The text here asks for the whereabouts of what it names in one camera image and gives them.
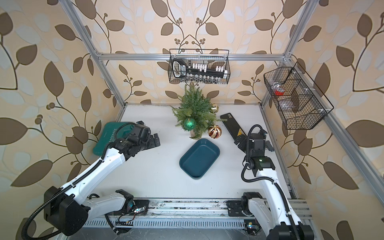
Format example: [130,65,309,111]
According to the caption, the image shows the red gold striped ornament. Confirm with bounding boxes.
[208,125,222,139]

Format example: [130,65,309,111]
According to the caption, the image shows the green glitter bauble ornament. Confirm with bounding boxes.
[183,118,197,131]

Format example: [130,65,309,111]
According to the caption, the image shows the small green christmas tree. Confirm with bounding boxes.
[172,84,222,140]

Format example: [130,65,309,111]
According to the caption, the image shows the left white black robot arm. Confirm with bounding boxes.
[44,122,161,236]

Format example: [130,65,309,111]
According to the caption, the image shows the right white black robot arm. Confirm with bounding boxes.
[239,125,315,240]

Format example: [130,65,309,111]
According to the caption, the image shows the black flat box yellow label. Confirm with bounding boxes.
[220,113,247,141]

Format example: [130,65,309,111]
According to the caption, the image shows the green plastic tool case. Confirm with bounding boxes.
[93,122,134,157]

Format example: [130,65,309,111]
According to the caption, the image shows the red item in basket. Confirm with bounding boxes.
[271,84,285,97]

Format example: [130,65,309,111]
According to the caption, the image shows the teal plastic tray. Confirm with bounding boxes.
[179,139,220,180]

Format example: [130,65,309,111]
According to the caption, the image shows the black socket tool set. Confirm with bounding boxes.
[168,58,231,79]

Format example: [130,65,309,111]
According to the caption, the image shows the small grey metal bracket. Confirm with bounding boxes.
[265,141,275,152]

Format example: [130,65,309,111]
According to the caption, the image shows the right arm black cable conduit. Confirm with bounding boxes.
[240,124,304,240]

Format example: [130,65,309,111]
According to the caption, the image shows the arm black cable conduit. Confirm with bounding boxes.
[240,124,304,240]
[20,121,139,240]

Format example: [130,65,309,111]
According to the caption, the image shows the right black wire basket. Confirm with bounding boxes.
[264,62,334,130]

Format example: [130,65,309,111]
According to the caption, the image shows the black wire basket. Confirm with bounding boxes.
[168,48,231,85]
[264,62,334,130]

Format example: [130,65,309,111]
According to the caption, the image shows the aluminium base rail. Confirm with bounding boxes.
[64,197,313,229]

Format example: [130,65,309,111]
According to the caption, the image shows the back black wire basket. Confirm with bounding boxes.
[168,48,231,85]

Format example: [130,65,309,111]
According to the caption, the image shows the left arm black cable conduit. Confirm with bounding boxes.
[20,121,139,240]

